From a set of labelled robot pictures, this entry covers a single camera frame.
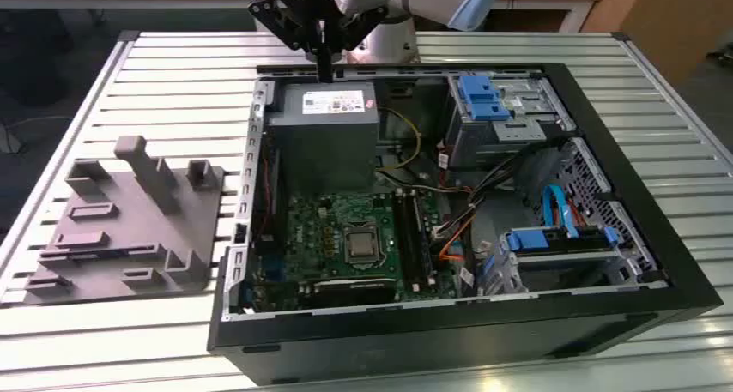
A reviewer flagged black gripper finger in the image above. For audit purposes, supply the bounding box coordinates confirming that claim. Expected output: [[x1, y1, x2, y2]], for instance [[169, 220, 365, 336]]
[[246, 0, 326, 83], [325, 5, 390, 84]]

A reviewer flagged RAM slot with white clips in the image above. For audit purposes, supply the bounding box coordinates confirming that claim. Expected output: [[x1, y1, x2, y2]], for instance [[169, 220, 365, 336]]
[[410, 188, 434, 286], [396, 188, 418, 290]]

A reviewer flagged blue plastic drive latch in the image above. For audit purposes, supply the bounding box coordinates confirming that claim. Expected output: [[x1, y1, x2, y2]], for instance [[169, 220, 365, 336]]
[[457, 75, 512, 122]]

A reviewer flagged grey power supply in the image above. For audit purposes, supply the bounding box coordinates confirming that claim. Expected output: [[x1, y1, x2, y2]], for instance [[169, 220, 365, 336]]
[[263, 81, 384, 196]]

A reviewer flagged grey metal drive cage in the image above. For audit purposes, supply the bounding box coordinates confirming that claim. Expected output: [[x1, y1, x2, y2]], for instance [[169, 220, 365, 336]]
[[446, 72, 577, 172]]

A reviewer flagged black office chair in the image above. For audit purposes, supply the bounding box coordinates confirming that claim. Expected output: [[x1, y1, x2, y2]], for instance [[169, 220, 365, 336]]
[[0, 9, 77, 108]]

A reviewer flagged green motherboard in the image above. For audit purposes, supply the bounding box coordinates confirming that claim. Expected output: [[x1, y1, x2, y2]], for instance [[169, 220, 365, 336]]
[[251, 188, 460, 311]]

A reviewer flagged silver CPU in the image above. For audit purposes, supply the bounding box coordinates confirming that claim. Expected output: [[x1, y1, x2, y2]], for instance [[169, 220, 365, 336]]
[[350, 232, 377, 258]]

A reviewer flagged metal socket cover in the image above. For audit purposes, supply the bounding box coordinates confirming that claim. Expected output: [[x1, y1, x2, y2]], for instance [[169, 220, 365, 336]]
[[342, 222, 384, 269]]

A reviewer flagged grey parts rack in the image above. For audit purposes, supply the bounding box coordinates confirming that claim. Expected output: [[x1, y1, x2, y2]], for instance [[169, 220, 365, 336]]
[[22, 135, 239, 307]]

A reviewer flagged wooden cabinet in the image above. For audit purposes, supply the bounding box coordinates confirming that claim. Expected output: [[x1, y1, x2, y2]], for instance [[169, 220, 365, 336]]
[[584, 0, 733, 88]]

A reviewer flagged hard disk in blue carrier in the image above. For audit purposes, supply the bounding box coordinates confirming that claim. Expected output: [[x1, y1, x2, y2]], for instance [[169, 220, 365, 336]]
[[501, 226, 620, 256]]

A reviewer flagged blue plastic strip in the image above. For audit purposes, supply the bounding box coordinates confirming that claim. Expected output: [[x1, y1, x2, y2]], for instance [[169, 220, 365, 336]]
[[478, 254, 498, 293]]

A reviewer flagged black graphics card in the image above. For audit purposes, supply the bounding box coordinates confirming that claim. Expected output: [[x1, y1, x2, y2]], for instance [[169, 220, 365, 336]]
[[297, 275, 400, 310]]

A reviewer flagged metal disk bay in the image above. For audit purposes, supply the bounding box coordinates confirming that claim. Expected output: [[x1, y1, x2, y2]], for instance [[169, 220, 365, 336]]
[[474, 232, 655, 294]]

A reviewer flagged black PC case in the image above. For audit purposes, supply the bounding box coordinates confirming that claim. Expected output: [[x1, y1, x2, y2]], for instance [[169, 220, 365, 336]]
[[206, 61, 724, 387]]

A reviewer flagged yellow wire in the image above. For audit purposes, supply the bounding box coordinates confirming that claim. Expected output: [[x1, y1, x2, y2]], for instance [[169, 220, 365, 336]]
[[376, 106, 424, 172]]

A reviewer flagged black cable bundle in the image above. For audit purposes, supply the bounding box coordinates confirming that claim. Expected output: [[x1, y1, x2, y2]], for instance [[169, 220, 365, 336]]
[[432, 136, 575, 243]]

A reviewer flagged orange flat wire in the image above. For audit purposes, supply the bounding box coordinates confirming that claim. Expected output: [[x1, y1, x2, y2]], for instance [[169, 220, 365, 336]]
[[438, 224, 477, 262]]

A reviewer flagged blue disk wire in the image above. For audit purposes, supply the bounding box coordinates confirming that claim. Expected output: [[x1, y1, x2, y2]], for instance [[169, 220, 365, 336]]
[[541, 184, 580, 238]]

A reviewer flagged red disk wire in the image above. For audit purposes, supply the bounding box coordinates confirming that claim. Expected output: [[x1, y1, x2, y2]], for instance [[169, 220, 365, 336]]
[[572, 201, 601, 232]]

